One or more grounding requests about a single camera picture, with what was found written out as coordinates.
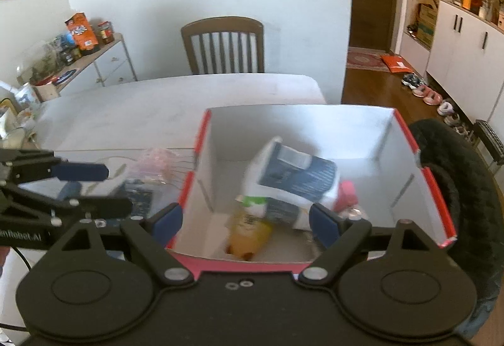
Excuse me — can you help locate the red patterned door rug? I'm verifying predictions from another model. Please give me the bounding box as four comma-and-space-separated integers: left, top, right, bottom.
347, 46, 389, 72

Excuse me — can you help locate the pink binder clip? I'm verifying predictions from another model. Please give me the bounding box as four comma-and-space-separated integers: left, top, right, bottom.
333, 181, 359, 214

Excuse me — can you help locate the orange parcel bag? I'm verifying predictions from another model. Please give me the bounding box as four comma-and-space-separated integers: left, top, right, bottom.
381, 55, 414, 74

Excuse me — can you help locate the red white cardboard box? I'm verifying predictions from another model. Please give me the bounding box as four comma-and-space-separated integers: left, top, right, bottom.
169, 105, 457, 272

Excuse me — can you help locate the wooden slat-back chair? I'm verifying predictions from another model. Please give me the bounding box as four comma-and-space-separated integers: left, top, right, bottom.
181, 16, 265, 75

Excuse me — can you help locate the pink clear plastic packet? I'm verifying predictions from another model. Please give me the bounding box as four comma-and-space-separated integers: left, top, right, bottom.
126, 148, 195, 189

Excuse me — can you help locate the white storage cabinet wall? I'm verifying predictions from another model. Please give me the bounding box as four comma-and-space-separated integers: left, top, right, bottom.
401, 0, 503, 134

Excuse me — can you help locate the black metal rack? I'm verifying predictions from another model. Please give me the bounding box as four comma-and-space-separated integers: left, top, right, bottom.
472, 119, 504, 175

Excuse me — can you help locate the orange snack box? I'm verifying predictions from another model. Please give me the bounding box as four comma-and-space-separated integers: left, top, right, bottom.
65, 12, 100, 55

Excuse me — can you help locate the yellow bottle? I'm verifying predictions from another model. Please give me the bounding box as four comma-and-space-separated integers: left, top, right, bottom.
225, 210, 273, 262

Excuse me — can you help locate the white blue tissue pack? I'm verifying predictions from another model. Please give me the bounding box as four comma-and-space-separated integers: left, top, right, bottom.
236, 137, 340, 231

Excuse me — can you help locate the white side drawer cabinet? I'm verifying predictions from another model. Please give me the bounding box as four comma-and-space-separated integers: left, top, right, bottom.
35, 33, 138, 102

